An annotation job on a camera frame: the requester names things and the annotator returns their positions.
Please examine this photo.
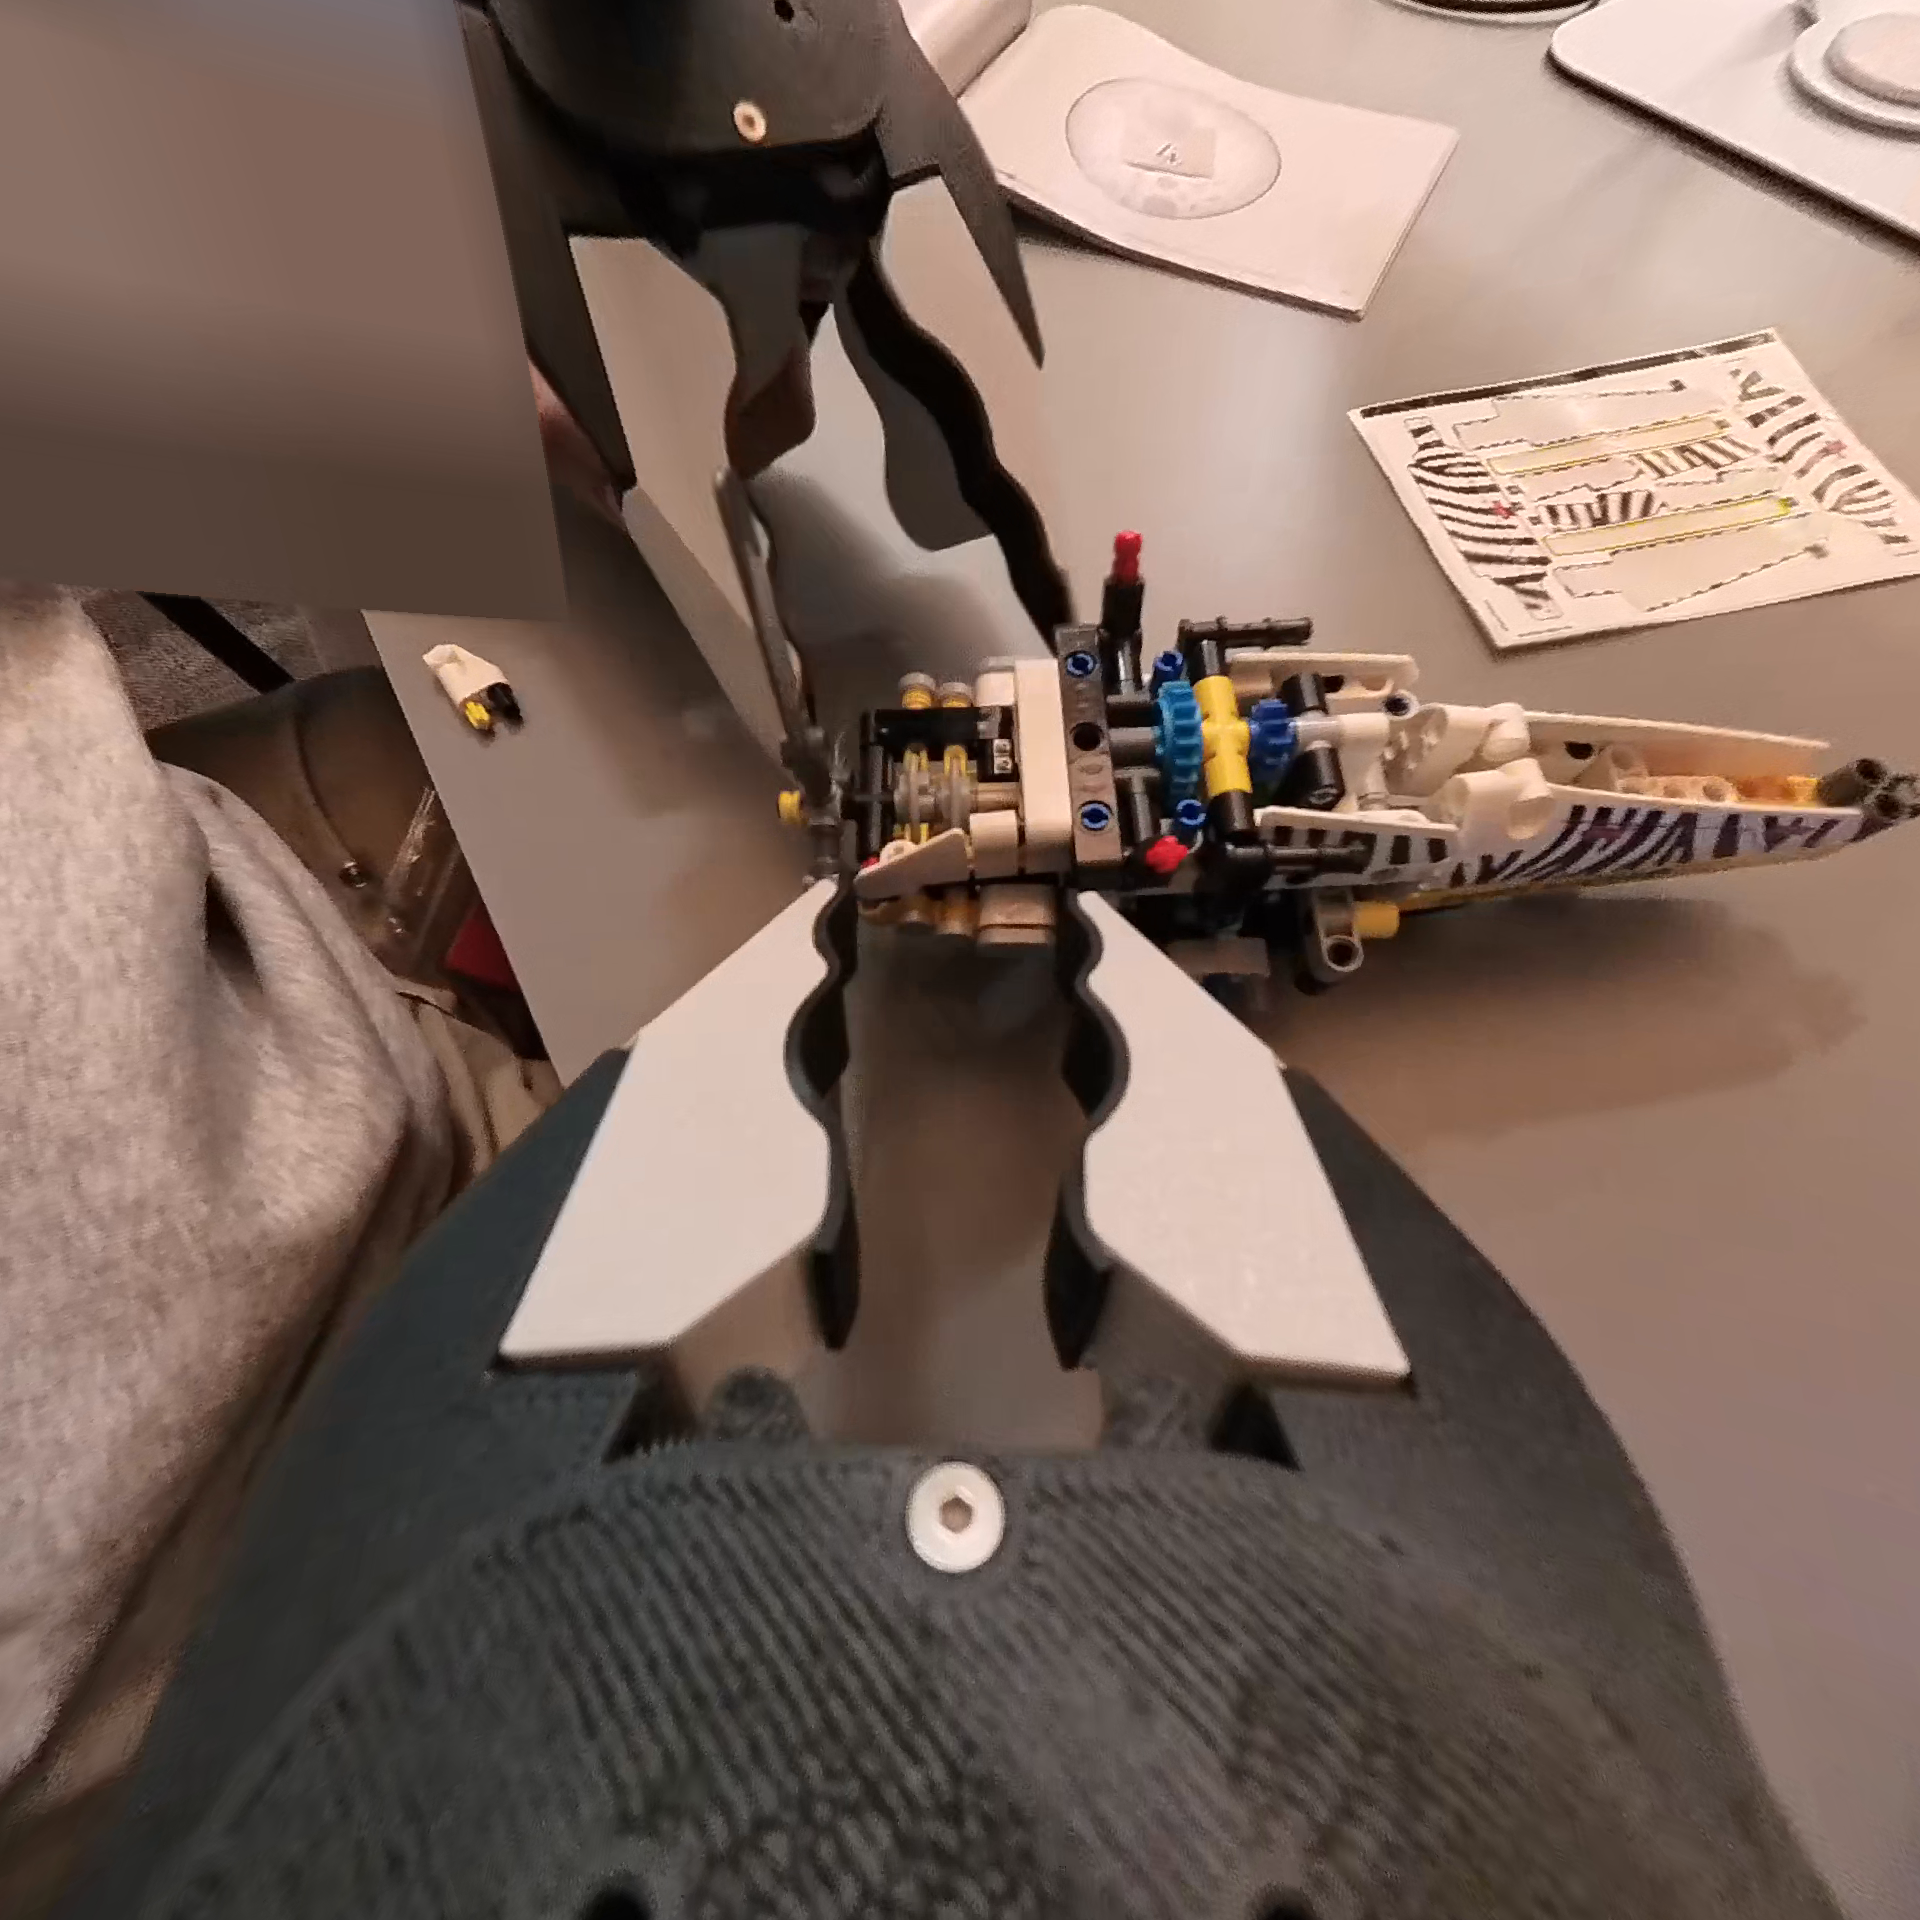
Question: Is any white instruction booklet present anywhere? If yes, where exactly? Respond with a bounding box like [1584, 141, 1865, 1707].
[899, 0, 1459, 319]

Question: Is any clear plastic bag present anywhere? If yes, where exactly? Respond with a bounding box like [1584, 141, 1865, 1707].
[352, 780, 518, 999]

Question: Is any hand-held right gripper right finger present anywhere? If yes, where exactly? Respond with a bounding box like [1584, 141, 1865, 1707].
[1049, 892, 1414, 1421]

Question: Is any zebra-striped lego helicopter model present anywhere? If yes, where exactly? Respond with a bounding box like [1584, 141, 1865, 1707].
[717, 468, 1920, 999]

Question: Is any zebra-print sticker sheet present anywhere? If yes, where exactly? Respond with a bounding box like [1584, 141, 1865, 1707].
[1346, 330, 1920, 651]

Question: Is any white flat stand base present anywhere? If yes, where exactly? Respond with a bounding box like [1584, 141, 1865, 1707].
[1547, 0, 1920, 243]

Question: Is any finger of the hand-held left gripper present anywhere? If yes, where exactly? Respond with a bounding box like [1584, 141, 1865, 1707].
[831, 221, 1078, 634]
[567, 230, 817, 730]

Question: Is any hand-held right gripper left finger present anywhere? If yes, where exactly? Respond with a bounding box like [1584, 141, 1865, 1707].
[495, 873, 873, 1425]

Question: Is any white round puck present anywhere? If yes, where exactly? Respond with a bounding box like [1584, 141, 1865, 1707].
[1791, 0, 1920, 114]

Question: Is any person's grey hoodie torso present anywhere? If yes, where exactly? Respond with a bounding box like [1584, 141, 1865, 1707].
[0, 586, 495, 1771]

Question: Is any small white lego assembly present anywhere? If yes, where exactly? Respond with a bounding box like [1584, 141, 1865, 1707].
[422, 643, 523, 734]

